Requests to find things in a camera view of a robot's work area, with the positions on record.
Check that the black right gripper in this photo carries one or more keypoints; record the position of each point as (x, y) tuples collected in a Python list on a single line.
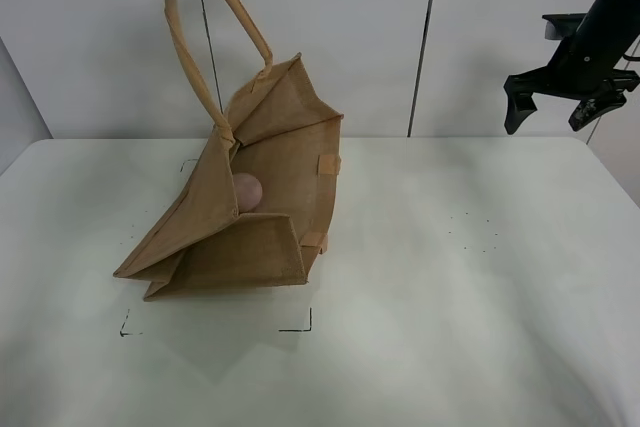
[(582, 64)]

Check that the pink peach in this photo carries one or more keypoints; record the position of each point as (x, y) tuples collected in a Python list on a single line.
[(248, 191)]

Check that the brown linen tote bag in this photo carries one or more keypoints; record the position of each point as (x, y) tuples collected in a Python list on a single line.
[(275, 128)]

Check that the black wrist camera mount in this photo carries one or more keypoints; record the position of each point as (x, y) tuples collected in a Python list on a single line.
[(560, 26)]

